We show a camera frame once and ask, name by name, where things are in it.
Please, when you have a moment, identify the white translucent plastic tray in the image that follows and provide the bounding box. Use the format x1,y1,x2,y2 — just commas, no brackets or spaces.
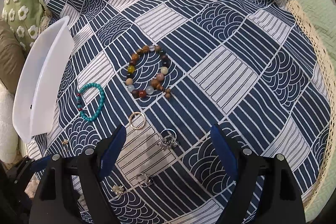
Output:
13,16,74,144

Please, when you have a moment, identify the silver ring with dark stone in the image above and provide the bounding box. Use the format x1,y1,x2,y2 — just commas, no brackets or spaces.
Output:
135,172,155,189

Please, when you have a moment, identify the white boucle cushion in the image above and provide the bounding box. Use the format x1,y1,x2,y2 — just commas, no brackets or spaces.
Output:
0,83,18,164

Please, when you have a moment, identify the brown cushion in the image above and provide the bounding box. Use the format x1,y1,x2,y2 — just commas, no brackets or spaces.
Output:
0,19,25,94

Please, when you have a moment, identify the green daisy embroidered pillow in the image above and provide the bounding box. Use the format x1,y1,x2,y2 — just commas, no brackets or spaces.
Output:
2,0,45,55

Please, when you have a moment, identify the navy white patterned cloth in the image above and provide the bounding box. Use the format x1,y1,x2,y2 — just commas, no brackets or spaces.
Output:
28,0,331,223

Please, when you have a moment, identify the light green quilted bedspread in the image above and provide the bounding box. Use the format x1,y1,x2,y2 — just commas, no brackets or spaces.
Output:
295,0,335,223

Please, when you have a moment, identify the turquoise bead bracelet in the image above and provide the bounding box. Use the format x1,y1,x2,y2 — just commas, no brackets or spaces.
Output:
76,82,106,122

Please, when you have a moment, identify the gold band ring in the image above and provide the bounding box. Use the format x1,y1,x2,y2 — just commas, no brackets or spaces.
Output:
128,111,146,130

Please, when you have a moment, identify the multicolour stone bead bracelet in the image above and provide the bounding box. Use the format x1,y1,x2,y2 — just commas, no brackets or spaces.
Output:
125,44,172,101

